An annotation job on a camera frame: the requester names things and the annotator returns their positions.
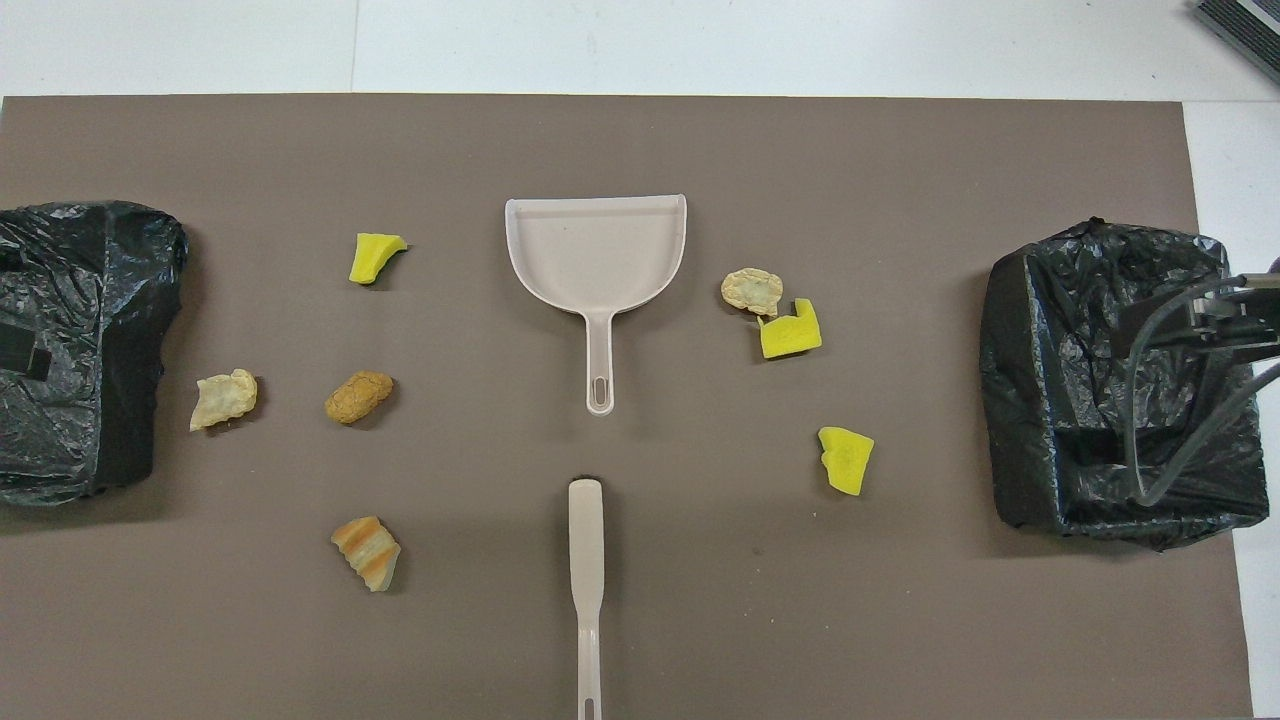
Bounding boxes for yellow sponge wedge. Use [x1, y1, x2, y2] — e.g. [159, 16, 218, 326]
[818, 427, 875, 497]

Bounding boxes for pale round cracker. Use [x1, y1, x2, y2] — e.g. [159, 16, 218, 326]
[721, 267, 784, 317]

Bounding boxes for pale cracker piece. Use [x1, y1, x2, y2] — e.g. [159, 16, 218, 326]
[190, 368, 258, 432]

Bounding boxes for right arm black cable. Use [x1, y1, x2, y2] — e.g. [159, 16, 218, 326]
[1124, 280, 1280, 507]

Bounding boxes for black bag-lined bin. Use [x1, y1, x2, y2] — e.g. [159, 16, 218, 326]
[0, 200, 189, 507]
[980, 217, 1271, 551]

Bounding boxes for yellow sponge notched block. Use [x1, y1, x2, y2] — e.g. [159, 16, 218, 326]
[758, 298, 823, 360]

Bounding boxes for brown bread roll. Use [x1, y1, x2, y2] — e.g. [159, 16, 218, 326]
[324, 371, 395, 425]

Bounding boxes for beige hand brush black bristles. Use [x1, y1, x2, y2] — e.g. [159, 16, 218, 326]
[568, 478, 606, 720]

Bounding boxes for yellow sponge curved piece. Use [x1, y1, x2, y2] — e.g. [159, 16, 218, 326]
[349, 232, 409, 286]

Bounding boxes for dark ribbed panel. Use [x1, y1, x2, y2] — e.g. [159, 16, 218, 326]
[1195, 0, 1280, 86]

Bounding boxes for beige plastic dustpan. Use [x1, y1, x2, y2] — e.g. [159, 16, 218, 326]
[504, 194, 688, 416]

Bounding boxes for brown table mat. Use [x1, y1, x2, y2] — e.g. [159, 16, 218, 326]
[0, 95, 1253, 720]

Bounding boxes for striped orange croissant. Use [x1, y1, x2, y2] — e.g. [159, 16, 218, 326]
[331, 516, 402, 593]

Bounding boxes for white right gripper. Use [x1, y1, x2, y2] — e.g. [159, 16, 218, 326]
[1117, 270, 1280, 359]

